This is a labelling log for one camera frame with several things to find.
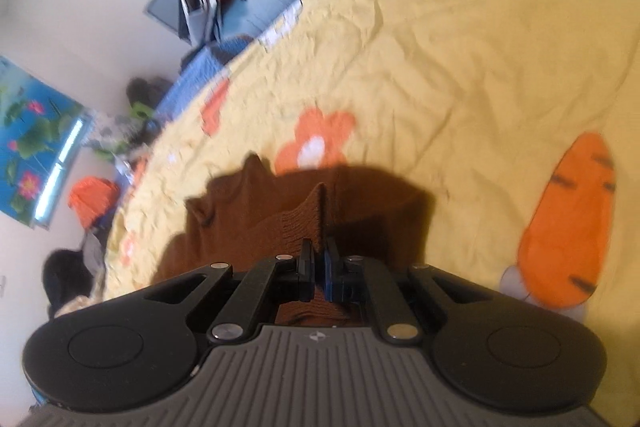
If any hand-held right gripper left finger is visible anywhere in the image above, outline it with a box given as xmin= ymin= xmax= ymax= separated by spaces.
xmin=141 ymin=238 xmax=317 ymax=345

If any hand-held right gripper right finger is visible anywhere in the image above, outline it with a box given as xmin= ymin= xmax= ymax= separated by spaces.
xmin=324 ymin=238 xmax=502 ymax=344

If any brown knit sweater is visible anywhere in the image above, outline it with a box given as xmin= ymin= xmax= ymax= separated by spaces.
xmin=150 ymin=152 xmax=437 ymax=328

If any blue checked blanket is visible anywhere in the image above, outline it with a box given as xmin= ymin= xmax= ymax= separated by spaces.
xmin=154 ymin=0 xmax=307 ymax=120

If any orange cloth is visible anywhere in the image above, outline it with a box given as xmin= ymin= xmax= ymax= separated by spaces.
xmin=68 ymin=176 xmax=122 ymax=229

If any green patterned cloth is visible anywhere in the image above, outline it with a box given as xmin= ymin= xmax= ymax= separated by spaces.
xmin=89 ymin=103 xmax=162 ymax=165

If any yellow carrot-print bedsheet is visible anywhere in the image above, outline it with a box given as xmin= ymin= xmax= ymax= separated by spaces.
xmin=92 ymin=0 xmax=640 ymax=410

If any dark cloth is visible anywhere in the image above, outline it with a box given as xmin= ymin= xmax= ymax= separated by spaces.
xmin=125 ymin=76 xmax=174 ymax=108

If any black bag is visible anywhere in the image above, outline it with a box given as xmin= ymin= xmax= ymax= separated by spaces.
xmin=42 ymin=248 xmax=97 ymax=319

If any white fabric bag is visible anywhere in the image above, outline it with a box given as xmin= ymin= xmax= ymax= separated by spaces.
xmin=178 ymin=0 xmax=224 ymax=46

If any grey flat panel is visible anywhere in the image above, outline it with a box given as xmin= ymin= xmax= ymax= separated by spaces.
xmin=145 ymin=0 xmax=184 ymax=38

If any flower wall poster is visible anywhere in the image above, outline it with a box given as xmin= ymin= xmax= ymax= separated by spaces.
xmin=0 ymin=54 xmax=97 ymax=229

